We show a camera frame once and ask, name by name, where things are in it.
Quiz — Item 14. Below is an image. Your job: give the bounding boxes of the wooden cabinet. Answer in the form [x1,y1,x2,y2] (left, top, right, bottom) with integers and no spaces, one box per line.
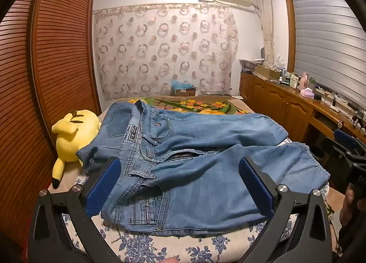
[240,70,366,149]

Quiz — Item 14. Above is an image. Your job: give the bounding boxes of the circle patterned wall cloth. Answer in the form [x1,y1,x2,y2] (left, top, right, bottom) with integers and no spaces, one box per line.
[93,3,239,100]

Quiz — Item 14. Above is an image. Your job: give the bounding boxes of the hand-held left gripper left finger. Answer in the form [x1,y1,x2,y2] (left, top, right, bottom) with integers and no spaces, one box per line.
[27,157,126,263]

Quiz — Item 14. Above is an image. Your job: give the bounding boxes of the floral blanket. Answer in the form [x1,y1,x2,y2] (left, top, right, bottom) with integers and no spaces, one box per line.
[113,95,255,116]

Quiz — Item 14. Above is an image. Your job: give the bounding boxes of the wooden louvered wardrobe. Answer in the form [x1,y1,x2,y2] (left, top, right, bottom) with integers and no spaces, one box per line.
[0,0,102,252]

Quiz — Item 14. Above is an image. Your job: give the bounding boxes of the row of toiletry bottles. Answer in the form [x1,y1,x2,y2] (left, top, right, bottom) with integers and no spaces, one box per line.
[279,68,301,89]

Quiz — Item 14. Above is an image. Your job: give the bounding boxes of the blue denim pants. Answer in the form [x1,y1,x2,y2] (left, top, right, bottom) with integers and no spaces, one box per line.
[77,100,331,236]

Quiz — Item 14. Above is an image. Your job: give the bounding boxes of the person's right hand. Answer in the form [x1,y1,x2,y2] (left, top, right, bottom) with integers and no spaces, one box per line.
[342,187,359,223]

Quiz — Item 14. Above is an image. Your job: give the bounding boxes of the cream window curtain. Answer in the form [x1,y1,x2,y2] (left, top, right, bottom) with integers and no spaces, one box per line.
[254,0,275,66]

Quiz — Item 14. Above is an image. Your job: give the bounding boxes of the open cardboard box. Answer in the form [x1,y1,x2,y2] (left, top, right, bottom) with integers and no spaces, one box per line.
[254,65,282,80]

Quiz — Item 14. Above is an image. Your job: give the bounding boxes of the cardboard box with blue bag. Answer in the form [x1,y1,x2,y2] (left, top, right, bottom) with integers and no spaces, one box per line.
[171,79,197,97]

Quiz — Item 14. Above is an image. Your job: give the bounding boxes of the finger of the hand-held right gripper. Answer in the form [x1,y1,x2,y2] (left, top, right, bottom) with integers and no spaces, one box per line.
[320,136,355,163]
[334,128,366,153]

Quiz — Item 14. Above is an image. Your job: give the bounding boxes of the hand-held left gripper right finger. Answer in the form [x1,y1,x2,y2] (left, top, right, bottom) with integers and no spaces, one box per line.
[238,157,341,263]

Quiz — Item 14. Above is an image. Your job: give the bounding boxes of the yellow plush toy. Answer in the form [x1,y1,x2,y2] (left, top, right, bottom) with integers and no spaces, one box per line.
[51,109,100,189]

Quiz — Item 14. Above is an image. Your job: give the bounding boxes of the stack of newspapers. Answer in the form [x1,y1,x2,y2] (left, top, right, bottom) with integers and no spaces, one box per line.
[240,58,266,72]

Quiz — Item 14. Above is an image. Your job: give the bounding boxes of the white power strip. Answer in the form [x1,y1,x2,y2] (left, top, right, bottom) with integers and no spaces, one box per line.
[315,88,349,106]

